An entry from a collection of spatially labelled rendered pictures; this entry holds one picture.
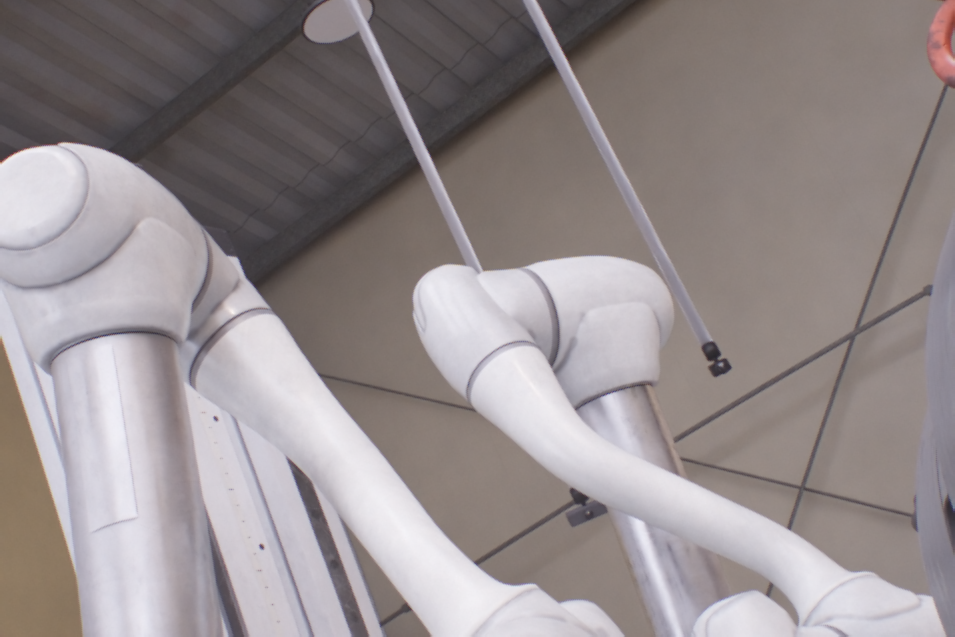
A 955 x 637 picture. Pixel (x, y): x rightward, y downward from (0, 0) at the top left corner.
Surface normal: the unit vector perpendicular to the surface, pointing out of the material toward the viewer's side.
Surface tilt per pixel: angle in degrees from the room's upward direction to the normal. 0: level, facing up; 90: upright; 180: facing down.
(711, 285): 90
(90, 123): 167
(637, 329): 106
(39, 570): 90
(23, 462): 90
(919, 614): 66
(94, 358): 92
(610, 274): 81
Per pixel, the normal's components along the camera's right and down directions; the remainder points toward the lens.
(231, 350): -0.11, -0.22
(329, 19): 0.38, 0.83
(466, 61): 0.57, 0.46
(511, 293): 0.15, -0.73
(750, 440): -0.52, -0.18
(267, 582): 0.69, -0.55
